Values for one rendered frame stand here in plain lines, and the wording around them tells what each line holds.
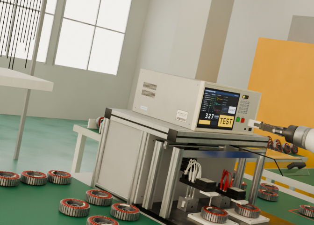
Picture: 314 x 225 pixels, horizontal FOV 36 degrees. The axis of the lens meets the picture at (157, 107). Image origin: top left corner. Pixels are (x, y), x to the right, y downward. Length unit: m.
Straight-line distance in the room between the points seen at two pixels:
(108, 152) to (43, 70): 6.80
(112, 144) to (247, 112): 0.63
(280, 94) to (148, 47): 4.69
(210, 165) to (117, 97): 7.79
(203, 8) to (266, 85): 1.22
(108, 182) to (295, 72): 3.97
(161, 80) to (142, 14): 8.09
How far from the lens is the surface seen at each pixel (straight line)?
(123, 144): 2.06
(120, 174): 2.07
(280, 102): 5.84
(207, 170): 2.30
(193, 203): 2.07
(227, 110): 2.10
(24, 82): 1.74
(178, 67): 6.17
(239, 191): 2.20
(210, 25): 6.06
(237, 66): 8.49
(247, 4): 8.64
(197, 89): 1.96
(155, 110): 2.11
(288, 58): 5.86
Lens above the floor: 1.34
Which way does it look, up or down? 5 degrees down
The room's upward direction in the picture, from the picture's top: 12 degrees clockwise
